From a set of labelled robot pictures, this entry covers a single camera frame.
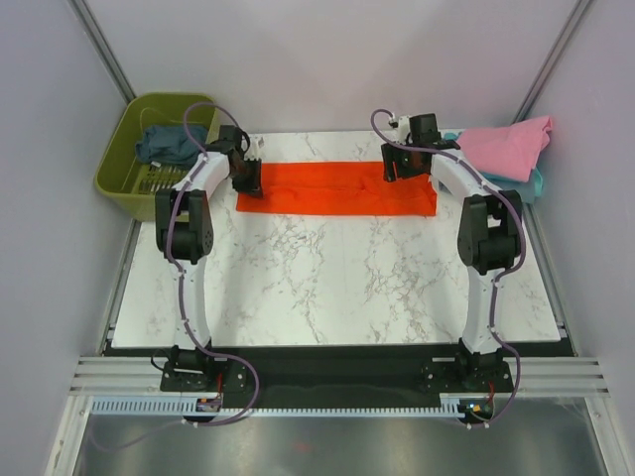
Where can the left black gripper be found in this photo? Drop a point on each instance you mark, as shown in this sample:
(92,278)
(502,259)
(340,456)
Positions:
(254,185)

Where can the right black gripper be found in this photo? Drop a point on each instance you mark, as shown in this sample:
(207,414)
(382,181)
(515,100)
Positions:
(390,154)

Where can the orange t shirt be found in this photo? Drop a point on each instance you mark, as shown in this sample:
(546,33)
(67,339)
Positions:
(339,189)

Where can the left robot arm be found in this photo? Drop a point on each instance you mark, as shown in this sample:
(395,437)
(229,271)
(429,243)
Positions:
(184,235)

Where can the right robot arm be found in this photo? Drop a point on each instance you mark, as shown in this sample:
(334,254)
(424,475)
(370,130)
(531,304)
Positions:
(490,241)

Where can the dark blue crumpled t shirt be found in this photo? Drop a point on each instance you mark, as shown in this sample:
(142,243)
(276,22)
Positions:
(167,146)

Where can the pink folded t shirt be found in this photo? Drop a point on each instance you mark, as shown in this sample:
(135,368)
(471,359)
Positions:
(510,152)

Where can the olive green plastic basket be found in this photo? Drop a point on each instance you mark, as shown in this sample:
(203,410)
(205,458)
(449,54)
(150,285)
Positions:
(131,184)

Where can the teal folded t shirt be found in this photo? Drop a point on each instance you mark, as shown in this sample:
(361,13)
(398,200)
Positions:
(529,190)

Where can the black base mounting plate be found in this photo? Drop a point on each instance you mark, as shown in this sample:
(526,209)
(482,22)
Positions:
(354,374)

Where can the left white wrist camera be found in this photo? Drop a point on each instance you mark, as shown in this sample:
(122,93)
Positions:
(256,145)

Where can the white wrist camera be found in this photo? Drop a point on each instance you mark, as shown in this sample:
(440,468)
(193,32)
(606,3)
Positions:
(401,127)
(256,145)

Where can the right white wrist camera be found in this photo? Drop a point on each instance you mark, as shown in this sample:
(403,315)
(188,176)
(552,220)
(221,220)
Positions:
(401,127)

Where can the light blue cable duct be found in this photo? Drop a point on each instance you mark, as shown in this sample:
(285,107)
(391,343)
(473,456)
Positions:
(192,407)

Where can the aluminium rail frame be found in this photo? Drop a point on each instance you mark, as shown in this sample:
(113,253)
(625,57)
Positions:
(556,420)

